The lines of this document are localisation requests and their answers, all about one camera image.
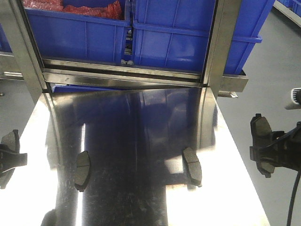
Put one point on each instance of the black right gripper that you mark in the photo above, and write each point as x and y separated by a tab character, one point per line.
285	149

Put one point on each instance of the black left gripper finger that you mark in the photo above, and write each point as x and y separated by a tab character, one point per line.
10	160

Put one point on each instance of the grey brake pad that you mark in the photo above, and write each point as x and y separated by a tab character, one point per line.
193	166
261	138
83	171
9	144

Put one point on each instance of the blue plastic bin left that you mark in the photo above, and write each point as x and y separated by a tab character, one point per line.
74	36

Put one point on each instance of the blue plastic bin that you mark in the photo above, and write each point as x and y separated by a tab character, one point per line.
174	34
74	36

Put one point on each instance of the blue plastic bin right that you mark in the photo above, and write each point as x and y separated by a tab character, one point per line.
174	34

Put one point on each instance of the red mesh bag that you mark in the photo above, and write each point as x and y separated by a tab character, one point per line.
111	11

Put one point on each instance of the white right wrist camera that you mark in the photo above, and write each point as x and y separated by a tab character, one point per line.
293	99

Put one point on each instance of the stainless steel rack frame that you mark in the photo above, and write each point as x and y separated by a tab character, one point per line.
25	62

